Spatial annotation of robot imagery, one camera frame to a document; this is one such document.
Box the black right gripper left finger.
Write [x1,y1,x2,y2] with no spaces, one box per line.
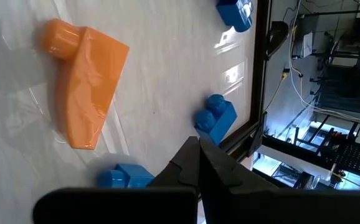
[32,136,201,224]

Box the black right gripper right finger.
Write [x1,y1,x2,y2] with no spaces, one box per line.
[198,138,360,224]

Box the blue building block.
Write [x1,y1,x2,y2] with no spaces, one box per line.
[194,93,239,146]
[216,0,255,33]
[97,164,156,189]

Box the orange sloped building block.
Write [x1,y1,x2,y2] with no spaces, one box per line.
[38,18,130,151]

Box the black metal beam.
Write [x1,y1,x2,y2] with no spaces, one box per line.
[260,135,335,170]

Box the black mesh crate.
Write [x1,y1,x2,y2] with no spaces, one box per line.
[321,136,360,187]

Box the black cabinet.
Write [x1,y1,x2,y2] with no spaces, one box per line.
[316,65,360,116]

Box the white paper sheet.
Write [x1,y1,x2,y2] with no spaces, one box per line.
[301,30,314,58]

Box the white floor cable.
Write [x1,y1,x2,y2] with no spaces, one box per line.
[287,0,360,127]

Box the yellow plug cable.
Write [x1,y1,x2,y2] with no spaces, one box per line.
[262,70,290,113]

